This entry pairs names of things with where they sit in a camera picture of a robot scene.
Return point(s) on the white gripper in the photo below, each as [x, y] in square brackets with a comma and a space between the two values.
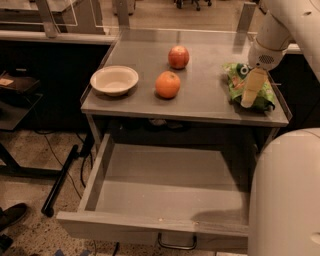
[263, 56]

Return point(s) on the green rice chip bag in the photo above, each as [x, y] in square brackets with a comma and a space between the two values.
[237, 74]

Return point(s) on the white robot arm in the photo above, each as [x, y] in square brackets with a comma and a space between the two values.
[284, 217]

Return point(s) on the grey open top drawer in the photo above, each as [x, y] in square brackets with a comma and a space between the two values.
[135, 192]

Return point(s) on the grey cabinet table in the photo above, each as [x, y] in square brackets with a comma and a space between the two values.
[203, 101]

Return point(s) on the red apple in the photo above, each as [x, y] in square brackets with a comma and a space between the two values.
[178, 57]

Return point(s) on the orange fruit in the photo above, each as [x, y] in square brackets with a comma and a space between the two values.
[167, 85]

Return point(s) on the white bowl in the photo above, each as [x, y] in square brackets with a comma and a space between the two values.
[114, 80]

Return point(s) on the black side table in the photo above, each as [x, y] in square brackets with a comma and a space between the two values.
[17, 99]

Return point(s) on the black metal table leg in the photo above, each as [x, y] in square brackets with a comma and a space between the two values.
[48, 206]

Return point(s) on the black shoe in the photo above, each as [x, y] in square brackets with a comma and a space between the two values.
[12, 215]

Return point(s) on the metal drawer handle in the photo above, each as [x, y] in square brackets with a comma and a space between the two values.
[177, 242]

